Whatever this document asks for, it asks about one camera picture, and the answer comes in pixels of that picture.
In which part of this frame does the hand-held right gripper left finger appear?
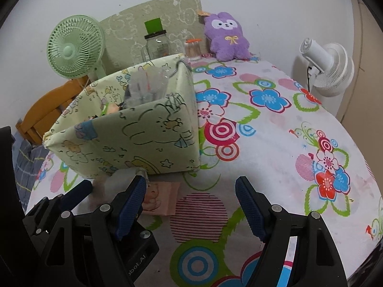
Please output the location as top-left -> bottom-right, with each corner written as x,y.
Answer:
28,175 -> 148,287

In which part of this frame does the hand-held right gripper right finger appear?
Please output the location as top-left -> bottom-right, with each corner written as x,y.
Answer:
235,176 -> 349,287

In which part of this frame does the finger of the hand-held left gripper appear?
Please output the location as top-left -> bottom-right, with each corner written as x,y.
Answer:
22,180 -> 94,264

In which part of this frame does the pink bear towel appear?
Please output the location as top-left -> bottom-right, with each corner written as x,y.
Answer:
142,182 -> 180,216

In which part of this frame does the yellow printed storage box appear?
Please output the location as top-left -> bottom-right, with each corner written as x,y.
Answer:
43,53 -> 202,178

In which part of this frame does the clear plastic bag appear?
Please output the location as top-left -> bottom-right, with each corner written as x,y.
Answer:
123,66 -> 177,108

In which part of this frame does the grey plaid pillow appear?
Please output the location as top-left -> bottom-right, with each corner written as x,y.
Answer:
12,138 -> 50,213

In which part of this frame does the floral tablecloth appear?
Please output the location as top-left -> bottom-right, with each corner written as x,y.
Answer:
18,52 -> 383,287

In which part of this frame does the wooden chair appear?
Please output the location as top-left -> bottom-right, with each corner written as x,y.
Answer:
15,79 -> 87,145

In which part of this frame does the green desk fan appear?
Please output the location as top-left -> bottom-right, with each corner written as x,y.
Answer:
46,14 -> 108,86

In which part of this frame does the glass jar with green lid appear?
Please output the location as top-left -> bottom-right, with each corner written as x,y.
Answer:
141,19 -> 172,63

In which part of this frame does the beige wardrobe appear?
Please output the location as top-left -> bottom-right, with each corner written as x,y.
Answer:
337,0 -> 383,168

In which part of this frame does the white fan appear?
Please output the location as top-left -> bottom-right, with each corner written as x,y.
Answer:
300,37 -> 355,98

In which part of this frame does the cotton swab jar orange lid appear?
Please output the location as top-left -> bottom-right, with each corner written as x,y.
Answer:
185,38 -> 202,62

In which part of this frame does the purple plush rabbit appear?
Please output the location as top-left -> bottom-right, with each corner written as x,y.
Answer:
203,11 -> 251,61

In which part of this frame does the green patterned board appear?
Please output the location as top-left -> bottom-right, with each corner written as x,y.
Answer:
99,0 -> 207,69

